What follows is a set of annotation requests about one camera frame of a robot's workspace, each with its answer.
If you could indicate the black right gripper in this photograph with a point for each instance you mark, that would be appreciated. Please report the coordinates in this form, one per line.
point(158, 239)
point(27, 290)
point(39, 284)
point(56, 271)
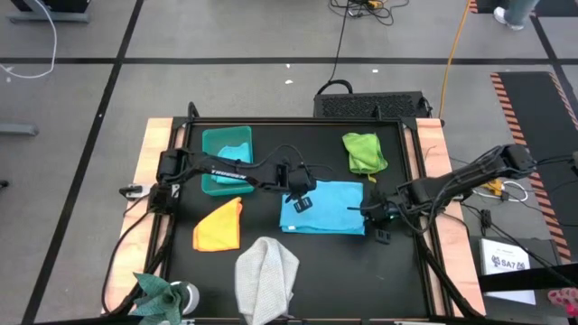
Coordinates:
point(383, 214)

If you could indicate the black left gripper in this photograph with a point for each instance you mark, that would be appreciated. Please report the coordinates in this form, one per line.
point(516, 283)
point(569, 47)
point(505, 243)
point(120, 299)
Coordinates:
point(293, 178)

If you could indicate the light blue microfiber towel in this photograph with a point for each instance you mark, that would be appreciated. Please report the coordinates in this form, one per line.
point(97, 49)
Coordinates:
point(325, 207)

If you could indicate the grey microfiber towel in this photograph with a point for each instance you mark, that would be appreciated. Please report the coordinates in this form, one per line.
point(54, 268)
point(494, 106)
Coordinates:
point(266, 275)

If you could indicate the green microfiber towel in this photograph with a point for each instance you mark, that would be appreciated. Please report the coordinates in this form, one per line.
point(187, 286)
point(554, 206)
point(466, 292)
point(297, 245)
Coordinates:
point(363, 151)

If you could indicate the teal microfiber towel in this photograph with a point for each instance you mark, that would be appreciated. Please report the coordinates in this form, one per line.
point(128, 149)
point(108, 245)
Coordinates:
point(235, 153)

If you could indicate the teal plastic bin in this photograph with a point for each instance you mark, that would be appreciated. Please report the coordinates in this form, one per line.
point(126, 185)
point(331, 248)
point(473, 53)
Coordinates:
point(226, 133)

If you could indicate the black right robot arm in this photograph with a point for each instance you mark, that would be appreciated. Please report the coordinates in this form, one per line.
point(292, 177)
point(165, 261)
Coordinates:
point(474, 173)

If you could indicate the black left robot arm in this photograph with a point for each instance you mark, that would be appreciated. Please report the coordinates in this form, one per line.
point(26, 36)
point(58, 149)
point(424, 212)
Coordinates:
point(226, 171)

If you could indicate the orange microfiber towel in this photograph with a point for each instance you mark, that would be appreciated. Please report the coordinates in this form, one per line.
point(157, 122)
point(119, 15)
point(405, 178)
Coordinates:
point(219, 228)

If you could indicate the black power adapter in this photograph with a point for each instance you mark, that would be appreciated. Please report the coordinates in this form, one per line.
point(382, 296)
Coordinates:
point(486, 217)

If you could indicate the black computer case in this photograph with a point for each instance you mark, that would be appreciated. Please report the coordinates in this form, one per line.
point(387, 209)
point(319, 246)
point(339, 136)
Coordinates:
point(370, 106)

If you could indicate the white SA7 sign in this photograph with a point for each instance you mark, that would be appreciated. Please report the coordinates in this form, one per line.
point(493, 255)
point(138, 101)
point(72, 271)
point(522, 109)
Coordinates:
point(503, 262)

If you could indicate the yellow plug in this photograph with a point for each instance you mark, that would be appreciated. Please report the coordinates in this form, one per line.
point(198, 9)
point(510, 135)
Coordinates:
point(495, 186)

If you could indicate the grey round roll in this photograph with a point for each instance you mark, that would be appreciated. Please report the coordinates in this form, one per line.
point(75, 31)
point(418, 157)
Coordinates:
point(193, 295)

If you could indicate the teal paper plant ornament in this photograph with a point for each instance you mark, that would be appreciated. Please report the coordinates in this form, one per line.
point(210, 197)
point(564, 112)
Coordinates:
point(158, 293)

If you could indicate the large black hazard-striped mat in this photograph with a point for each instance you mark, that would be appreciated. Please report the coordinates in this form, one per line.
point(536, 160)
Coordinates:
point(533, 117)

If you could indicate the pink object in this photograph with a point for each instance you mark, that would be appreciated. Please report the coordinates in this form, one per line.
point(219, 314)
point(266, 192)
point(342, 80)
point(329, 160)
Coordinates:
point(564, 298)

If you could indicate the small black hazard-striped mat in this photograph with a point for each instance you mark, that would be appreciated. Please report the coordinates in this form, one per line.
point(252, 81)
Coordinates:
point(487, 5)

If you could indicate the person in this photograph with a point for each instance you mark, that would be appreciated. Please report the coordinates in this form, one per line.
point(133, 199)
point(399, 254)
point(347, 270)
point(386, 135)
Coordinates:
point(517, 11)

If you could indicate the grey floor bar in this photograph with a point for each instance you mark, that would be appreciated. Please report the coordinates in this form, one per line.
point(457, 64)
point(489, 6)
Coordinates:
point(18, 130)

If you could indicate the grey desk foot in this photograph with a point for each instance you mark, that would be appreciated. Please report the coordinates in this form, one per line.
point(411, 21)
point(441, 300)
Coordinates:
point(45, 18)

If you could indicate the black table frame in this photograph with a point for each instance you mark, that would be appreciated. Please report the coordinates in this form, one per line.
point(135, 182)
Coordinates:
point(293, 121)

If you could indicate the black camera mount beam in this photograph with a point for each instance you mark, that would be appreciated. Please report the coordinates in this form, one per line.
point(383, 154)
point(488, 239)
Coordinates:
point(528, 279)

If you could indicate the black metal bracket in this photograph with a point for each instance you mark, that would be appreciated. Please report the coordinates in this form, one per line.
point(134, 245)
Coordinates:
point(131, 191)

